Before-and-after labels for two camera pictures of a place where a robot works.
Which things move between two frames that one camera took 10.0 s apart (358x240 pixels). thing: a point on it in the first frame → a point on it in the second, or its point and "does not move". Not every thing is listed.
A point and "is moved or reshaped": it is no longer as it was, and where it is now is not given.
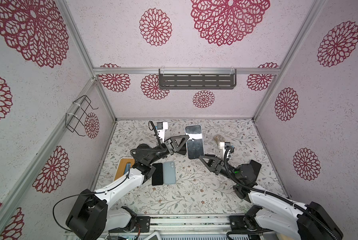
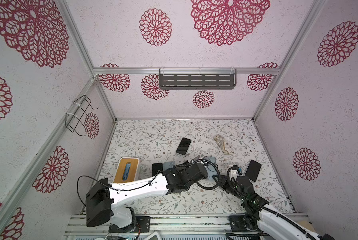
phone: [195, 142] is moved or reshaped
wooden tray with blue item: [124, 165] does not move
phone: [157, 176] does not move
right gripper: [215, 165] → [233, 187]
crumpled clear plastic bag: [218, 139] does not move
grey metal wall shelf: [177, 78] does not move
